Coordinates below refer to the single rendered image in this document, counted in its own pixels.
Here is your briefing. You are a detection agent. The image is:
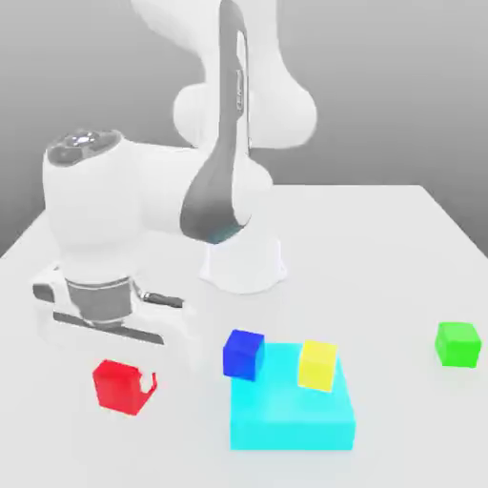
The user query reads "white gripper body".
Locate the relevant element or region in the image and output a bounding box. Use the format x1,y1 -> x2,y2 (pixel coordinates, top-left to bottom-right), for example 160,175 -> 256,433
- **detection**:
35,300 -> 200,373

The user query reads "small green cube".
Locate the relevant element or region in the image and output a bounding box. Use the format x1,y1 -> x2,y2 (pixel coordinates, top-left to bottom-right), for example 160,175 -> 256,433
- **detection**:
434,321 -> 483,370

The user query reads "large cyan box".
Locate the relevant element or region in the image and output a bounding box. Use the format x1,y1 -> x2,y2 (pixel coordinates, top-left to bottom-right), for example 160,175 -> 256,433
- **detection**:
229,341 -> 356,452

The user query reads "small blue cube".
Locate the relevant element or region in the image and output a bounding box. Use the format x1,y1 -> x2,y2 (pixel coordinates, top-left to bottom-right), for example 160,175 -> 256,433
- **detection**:
222,329 -> 266,382

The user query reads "small yellow cube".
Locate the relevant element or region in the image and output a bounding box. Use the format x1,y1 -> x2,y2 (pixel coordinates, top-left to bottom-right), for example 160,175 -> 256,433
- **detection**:
297,339 -> 339,394

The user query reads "small red cube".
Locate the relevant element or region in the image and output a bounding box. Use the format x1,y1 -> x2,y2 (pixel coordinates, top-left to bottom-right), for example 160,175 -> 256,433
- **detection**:
91,358 -> 158,417

